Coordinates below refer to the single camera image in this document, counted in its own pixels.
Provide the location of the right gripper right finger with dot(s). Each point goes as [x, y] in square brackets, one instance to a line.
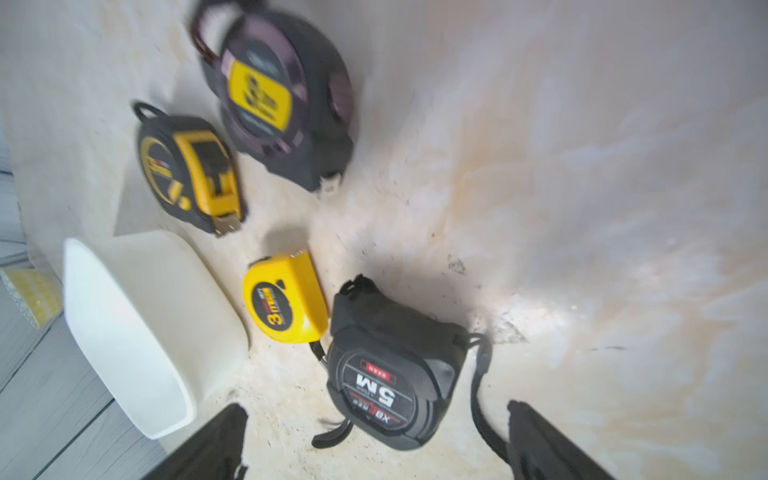
[538, 450]

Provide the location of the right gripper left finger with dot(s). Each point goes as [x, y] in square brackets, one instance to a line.
[214, 452]

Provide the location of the dark grey 5M tape measure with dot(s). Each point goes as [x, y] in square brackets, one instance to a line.
[392, 370]

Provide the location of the small yellow tape measure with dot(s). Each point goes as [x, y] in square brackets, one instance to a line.
[284, 299]

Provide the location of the black yellow 3m tape measure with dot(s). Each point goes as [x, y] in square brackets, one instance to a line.
[189, 169]

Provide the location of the round black tape measure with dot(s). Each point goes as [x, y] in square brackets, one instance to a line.
[284, 92]

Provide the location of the white plastic storage box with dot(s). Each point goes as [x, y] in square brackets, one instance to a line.
[154, 325]

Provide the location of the patterned ceramic bowl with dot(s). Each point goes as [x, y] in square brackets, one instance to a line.
[37, 295]

